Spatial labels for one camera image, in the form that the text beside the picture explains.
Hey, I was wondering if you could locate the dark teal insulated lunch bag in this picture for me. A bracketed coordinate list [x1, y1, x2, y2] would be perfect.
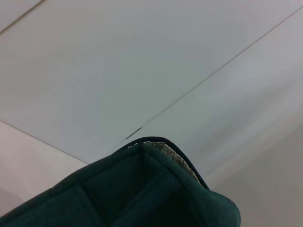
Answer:
[0, 136, 242, 227]

